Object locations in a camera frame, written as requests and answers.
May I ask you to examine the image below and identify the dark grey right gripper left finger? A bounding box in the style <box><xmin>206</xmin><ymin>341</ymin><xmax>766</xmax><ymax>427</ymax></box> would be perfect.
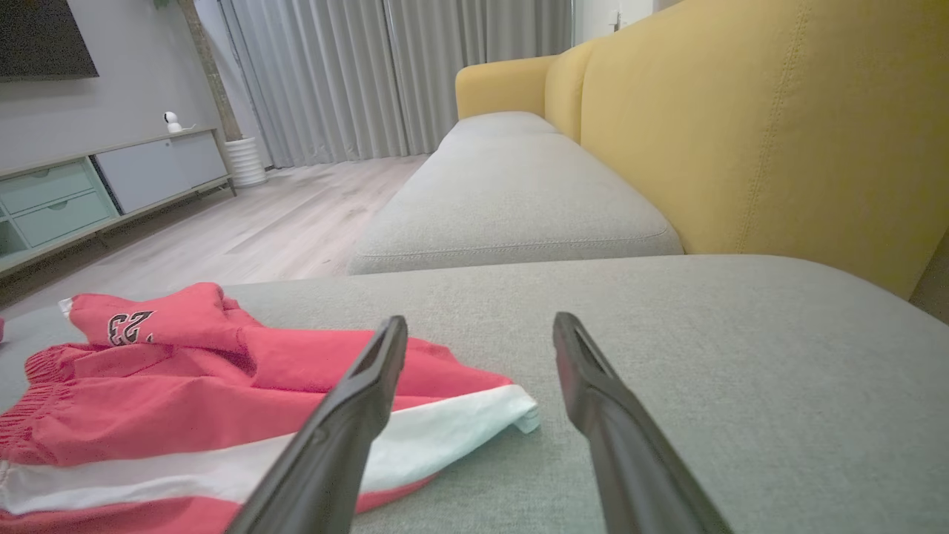
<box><xmin>226</xmin><ymin>315</ymin><xmax>409</xmax><ymax>534</ymax></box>

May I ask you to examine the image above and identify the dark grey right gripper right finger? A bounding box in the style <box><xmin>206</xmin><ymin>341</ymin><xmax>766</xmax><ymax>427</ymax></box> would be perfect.
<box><xmin>552</xmin><ymin>311</ymin><xmax>735</xmax><ymax>534</ymax></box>

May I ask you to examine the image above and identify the red and white sports garment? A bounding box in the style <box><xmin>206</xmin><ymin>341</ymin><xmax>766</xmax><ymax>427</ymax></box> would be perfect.
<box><xmin>0</xmin><ymin>282</ymin><xmax>540</xmax><ymax>534</ymax></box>

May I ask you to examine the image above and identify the large grey sofa chaise cushion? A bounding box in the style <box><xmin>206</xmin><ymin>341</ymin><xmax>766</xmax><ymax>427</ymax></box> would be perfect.
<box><xmin>0</xmin><ymin>254</ymin><xmax>949</xmax><ymax>534</ymax></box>

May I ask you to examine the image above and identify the grey back cushion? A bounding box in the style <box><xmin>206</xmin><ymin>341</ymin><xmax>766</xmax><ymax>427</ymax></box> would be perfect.
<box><xmin>347</xmin><ymin>132</ymin><xmax>684</xmax><ymax>277</ymax></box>

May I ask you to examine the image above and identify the white ribbed plant pot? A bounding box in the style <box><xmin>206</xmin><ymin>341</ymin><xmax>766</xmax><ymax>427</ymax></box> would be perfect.
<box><xmin>224</xmin><ymin>136</ymin><xmax>268</xmax><ymax>188</ymax></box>

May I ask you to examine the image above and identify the grey and green TV cabinet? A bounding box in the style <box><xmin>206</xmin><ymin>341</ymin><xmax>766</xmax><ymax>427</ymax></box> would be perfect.
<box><xmin>0</xmin><ymin>128</ymin><xmax>238</xmax><ymax>277</ymax></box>

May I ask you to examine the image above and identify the yellow sofa backrest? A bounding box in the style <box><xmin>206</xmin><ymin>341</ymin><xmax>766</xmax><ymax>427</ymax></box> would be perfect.
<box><xmin>455</xmin><ymin>0</ymin><xmax>949</xmax><ymax>301</ymax></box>

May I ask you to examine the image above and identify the grey sofa seat cushion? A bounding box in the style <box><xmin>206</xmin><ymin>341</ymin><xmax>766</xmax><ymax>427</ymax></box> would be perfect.
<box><xmin>442</xmin><ymin>111</ymin><xmax>562</xmax><ymax>149</ymax></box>

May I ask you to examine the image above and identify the grey pleated curtain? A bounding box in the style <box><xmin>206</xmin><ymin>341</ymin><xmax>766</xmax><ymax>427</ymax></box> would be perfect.
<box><xmin>194</xmin><ymin>0</ymin><xmax>573</xmax><ymax>170</ymax></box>

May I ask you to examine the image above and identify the brown plant trunk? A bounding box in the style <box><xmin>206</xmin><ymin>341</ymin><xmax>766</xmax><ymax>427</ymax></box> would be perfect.
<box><xmin>178</xmin><ymin>0</ymin><xmax>243</xmax><ymax>143</ymax></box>

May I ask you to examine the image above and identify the black flat television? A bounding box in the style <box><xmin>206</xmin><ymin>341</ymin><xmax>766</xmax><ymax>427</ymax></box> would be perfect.
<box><xmin>0</xmin><ymin>0</ymin><xmax>99</xmax><ymax>82</ymax></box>

